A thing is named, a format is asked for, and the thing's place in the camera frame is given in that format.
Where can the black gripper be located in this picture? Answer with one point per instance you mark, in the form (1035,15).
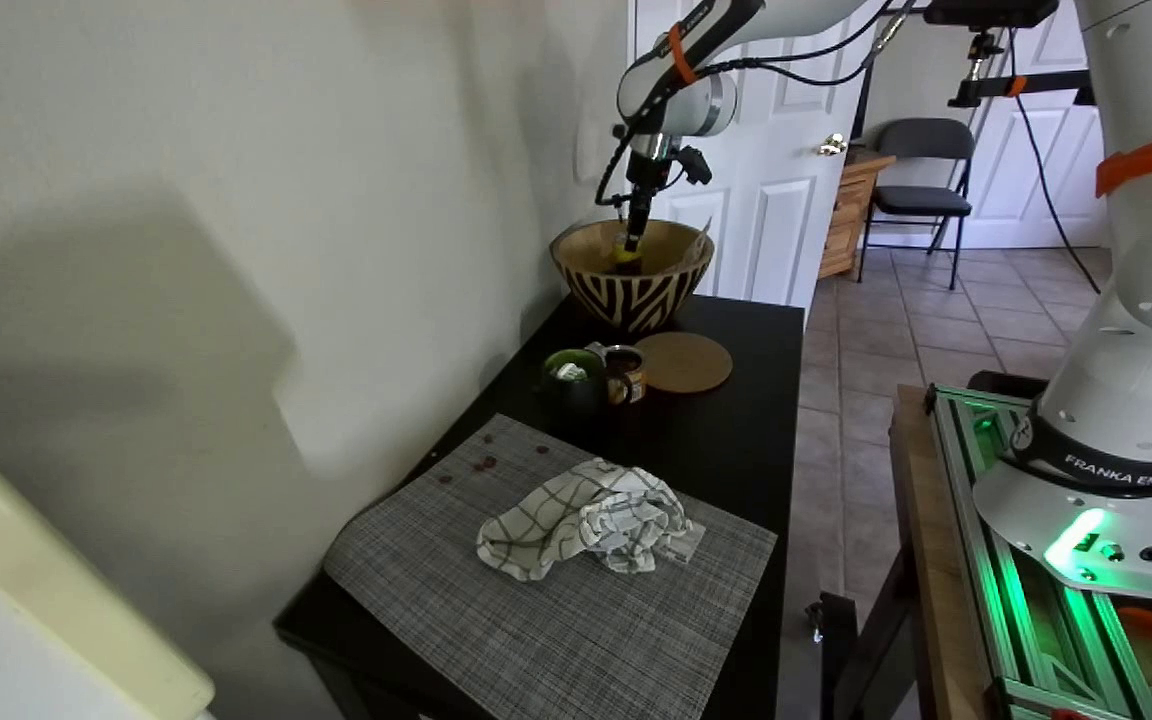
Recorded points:
(650,161)

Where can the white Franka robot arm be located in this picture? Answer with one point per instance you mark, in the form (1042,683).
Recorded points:
(1139,267)

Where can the zebra pattern wooden bowl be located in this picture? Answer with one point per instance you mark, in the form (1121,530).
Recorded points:
(628,294)

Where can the white panel door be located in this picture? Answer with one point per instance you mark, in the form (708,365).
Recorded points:
(779,201)

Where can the round cork coaster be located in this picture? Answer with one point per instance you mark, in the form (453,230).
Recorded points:
(685,363)

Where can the brown patterned mug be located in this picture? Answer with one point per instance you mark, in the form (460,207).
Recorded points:
(624,378)

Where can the round dark green object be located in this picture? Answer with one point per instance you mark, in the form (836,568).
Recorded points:
(569,387)

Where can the brass door knob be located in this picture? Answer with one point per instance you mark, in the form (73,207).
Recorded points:
(832,145)

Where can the black side table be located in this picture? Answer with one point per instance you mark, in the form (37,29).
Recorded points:
(736,440)

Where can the grey folding chair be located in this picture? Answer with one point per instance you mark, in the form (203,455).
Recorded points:
(923,201)

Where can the white checkered dish cloth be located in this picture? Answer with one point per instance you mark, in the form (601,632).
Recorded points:
(591,525)

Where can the grey woven placemat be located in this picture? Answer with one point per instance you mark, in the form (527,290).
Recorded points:
(576,642)

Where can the cream white cabinet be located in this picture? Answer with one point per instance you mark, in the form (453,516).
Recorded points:
(17,601)

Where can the black camera boom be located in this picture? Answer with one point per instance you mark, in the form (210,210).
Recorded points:
(1018,82)

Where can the wooden robot stand with frame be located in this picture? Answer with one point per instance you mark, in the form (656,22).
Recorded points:
(951,601)

